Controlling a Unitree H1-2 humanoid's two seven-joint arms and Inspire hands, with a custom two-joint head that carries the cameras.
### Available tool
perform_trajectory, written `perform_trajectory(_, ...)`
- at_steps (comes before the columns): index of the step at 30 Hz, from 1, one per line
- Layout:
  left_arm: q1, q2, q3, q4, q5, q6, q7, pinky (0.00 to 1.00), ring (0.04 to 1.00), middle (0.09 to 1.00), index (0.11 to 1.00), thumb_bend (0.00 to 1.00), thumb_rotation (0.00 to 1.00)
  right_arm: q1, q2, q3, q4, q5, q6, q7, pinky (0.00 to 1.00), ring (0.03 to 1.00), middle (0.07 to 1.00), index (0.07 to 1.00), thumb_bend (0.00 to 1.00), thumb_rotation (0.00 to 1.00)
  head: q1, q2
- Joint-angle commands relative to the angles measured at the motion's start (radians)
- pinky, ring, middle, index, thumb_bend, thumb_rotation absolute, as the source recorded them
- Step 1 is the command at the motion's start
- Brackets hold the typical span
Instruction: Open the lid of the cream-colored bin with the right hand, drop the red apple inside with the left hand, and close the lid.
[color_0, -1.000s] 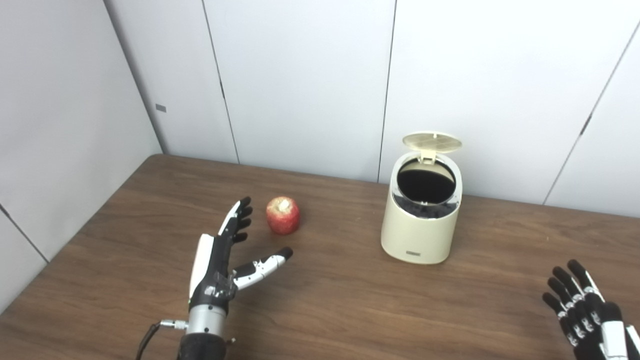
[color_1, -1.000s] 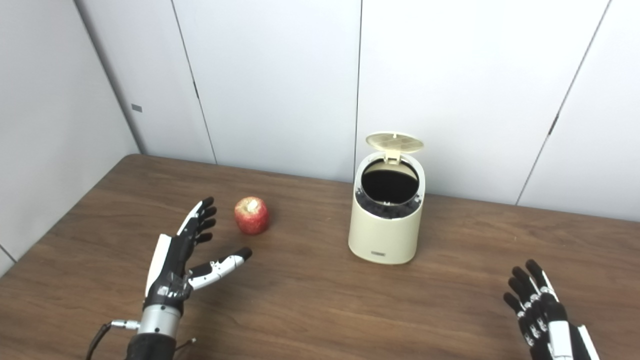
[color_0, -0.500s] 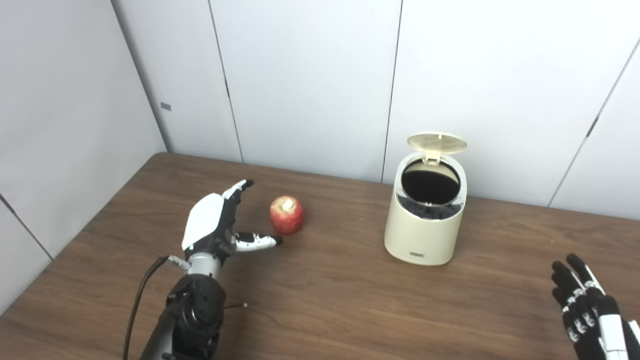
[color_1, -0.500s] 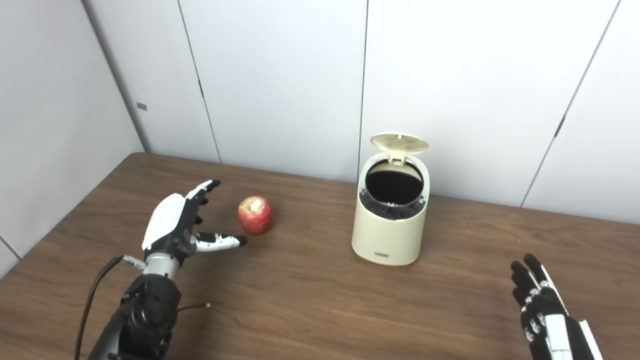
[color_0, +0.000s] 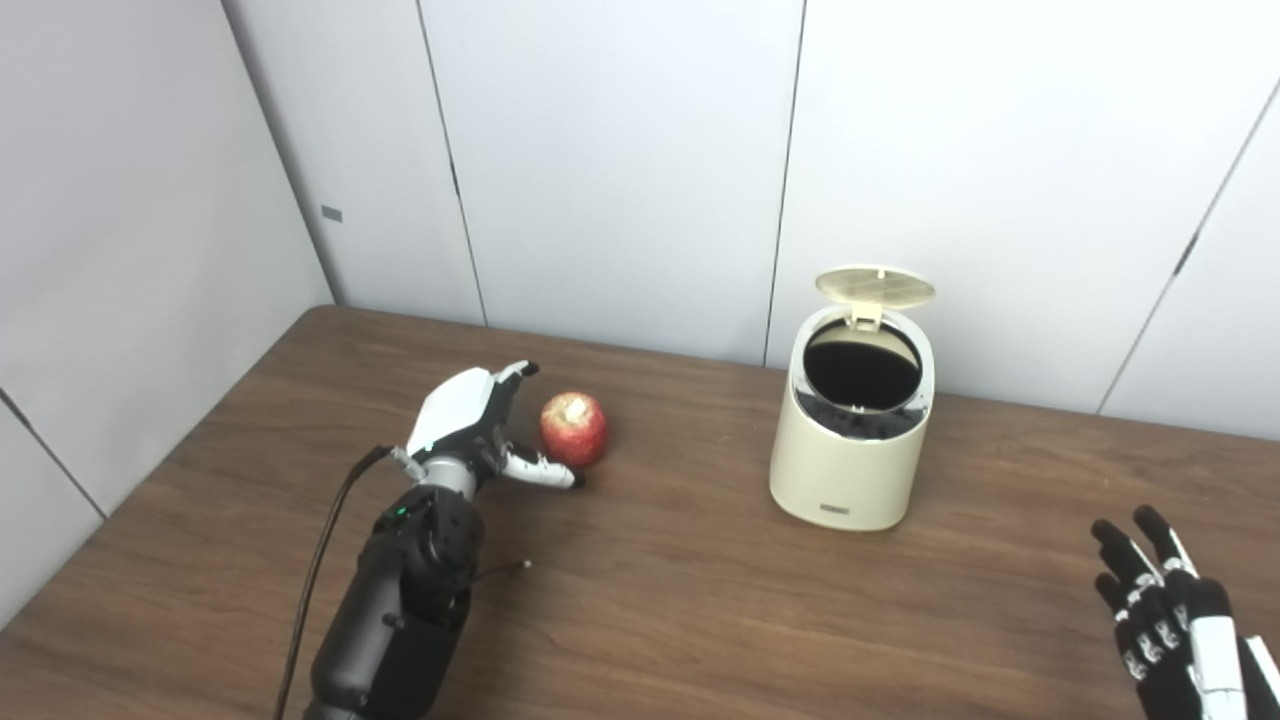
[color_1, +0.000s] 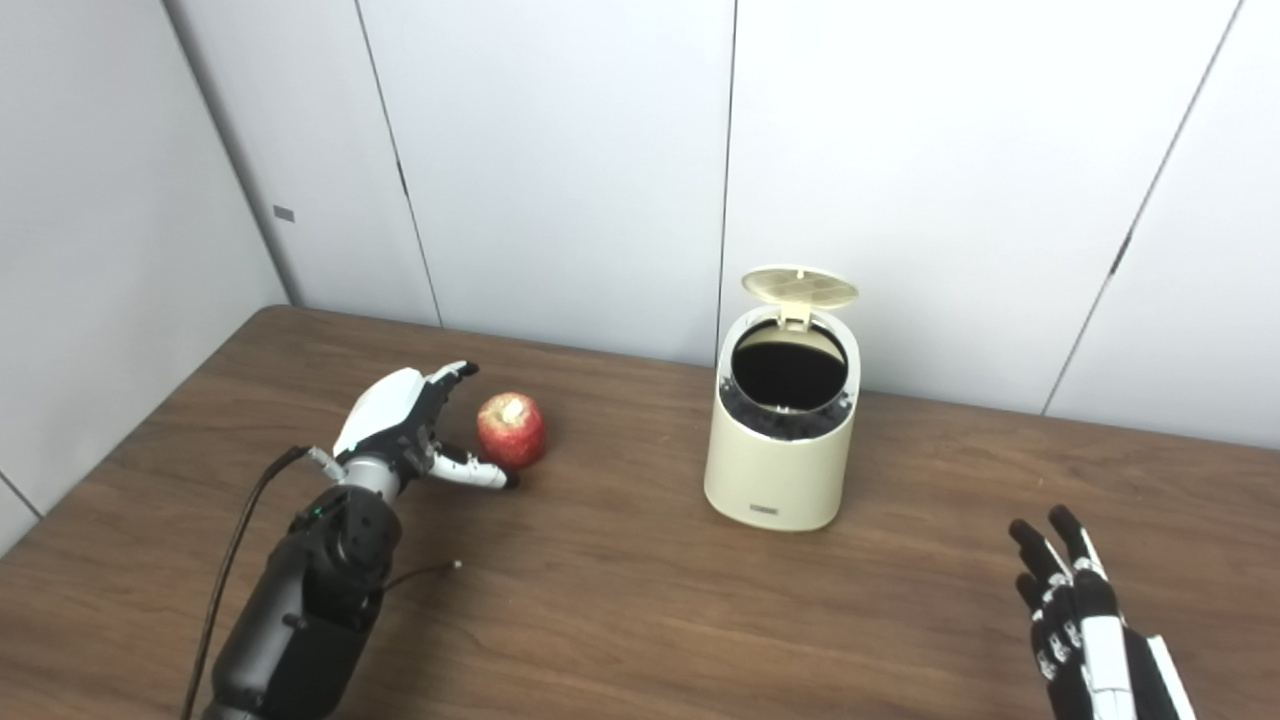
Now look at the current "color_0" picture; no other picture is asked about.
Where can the round cream bin lid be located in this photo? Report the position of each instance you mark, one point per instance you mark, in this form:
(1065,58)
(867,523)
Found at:
(875,287)

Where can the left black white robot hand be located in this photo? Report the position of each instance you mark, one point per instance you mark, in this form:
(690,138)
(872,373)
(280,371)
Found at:
(460,415)

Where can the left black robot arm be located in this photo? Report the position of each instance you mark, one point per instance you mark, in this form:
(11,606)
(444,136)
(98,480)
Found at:
(400,610)

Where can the red apple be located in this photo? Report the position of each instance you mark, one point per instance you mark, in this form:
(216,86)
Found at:
(575,430)

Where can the cream-colored bin body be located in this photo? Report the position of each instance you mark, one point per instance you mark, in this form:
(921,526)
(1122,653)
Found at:
(850,465)

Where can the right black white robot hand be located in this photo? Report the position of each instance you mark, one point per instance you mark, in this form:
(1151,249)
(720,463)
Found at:
(1180,640)

